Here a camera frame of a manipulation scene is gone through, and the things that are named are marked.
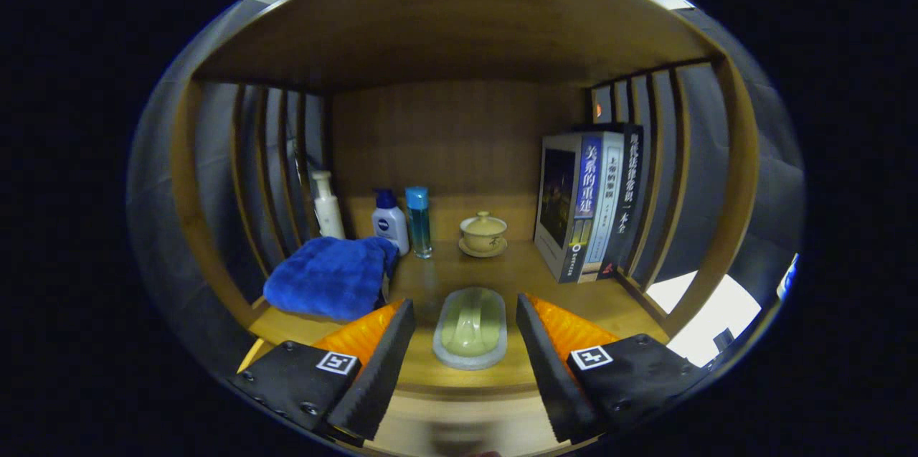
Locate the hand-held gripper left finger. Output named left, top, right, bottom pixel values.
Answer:
left=228, top=298, right=417, bottom=443

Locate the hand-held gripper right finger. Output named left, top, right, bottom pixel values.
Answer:
left=515, top=292, right=711, bottom=443

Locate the teal cylindrical bottle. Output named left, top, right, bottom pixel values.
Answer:
left=405, top=187, right=434, bottom=259

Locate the wooden countertop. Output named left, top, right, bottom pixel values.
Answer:
left=247, top=192, right=671, bottom=397

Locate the yellow lidded teacup with saucer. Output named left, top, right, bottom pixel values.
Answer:
left=459, top=211, right=508, bottom=258

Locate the green brush with white base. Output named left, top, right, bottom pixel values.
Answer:
left=432, top=287, right=508, bottom=371

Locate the white pump bottle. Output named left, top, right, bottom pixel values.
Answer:
left=311, top=170, right=346, bottom=240

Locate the blue towel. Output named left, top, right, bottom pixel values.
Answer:
left=263, top=236, right=399, bottom=322

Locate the grey book with blue spine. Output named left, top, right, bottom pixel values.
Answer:
left=534, top=133, right=603, bottom=284

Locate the pale blue spine book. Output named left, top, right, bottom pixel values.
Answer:
left=581, top=133, right=626, bottom=278

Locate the white table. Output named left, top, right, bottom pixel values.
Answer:
left=645, top=270, right=762, bottom=368

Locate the wooden cabinet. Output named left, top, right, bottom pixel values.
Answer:
left=169, top=0, right=761, bottom=457

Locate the white lotion bottle blue cap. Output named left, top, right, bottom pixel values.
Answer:
left=372, top=189, right=411, bottom=257

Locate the black spine book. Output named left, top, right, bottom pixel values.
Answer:
left=599, top=124, right=645, bottom=280

